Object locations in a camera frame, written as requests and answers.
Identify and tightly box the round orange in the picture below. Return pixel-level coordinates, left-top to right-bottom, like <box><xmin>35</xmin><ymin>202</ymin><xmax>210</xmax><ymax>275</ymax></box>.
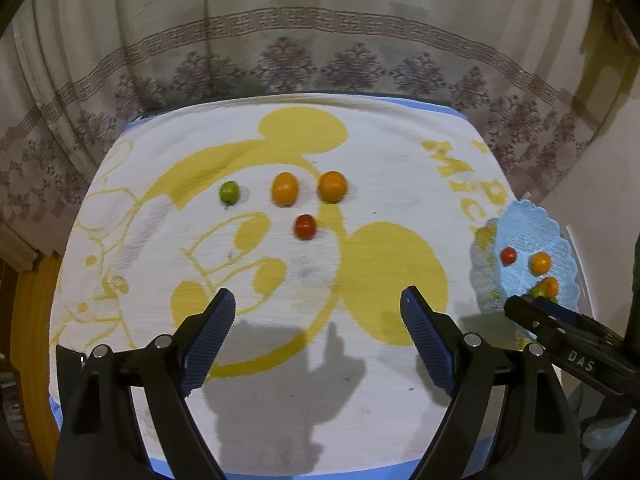
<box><xmin>317</xmin><ymin>171</ymin><xmax>348</xmax><ymax>203</ymax></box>

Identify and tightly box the white yellow printed towel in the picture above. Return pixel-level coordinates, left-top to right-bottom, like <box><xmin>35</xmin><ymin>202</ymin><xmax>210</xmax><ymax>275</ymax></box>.
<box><xmin>49</xmin><ymin>92</ymin><xmax>581</xmax><ymax>476</ymax></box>

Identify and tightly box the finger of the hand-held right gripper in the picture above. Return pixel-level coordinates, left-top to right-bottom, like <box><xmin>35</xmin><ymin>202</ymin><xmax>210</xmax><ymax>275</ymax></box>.
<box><xmin>503</xmin><ymin>296</ymin><xmax>568</xmax><ymax>348</ymax></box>
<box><xmin>534</xmin><ymin>297</ymin><xmax>623</xmax><ymax>343</ymax></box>

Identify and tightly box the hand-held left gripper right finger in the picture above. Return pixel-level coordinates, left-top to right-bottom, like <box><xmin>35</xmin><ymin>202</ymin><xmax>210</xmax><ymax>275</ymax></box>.
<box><xmin>400</xmin><ymin>286</ymin><xmax>583</xmax><ymax>480</ymax></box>

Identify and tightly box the light blue plastic lattice basket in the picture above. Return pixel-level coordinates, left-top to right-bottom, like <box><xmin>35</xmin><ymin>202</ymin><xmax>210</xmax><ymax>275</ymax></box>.
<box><xmin>470</xmin><ymin>199</ymin><xmax>582</xmax><ymax>316</ymax></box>

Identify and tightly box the beige patterned curtain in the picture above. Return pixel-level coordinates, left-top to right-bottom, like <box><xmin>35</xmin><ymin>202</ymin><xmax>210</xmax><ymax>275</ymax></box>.
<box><xmin>0</xmin><ymin>0</ymin><xmax>640</xmax><ymax>261</ymax></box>

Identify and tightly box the yellow-orange tomato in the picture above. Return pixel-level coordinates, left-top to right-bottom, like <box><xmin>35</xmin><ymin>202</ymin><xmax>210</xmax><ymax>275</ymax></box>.
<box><xmin>271</xmin><ymin>171</ymin><xmax>300</xmax><ymax>207</ymax></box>

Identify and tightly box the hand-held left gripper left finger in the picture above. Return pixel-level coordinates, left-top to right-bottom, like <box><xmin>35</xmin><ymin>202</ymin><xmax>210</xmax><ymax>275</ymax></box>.
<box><xmin>54</xmin><ymin>287</ymin><xmax>237</xmax><ymax>480</ymax></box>

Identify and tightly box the pale green object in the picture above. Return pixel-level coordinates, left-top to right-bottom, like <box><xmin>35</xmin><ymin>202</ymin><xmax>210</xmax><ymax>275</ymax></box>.
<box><xmin>582</xmin><ymin>412</ymin><xmax>633</xmax><ymax>451</ymax></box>

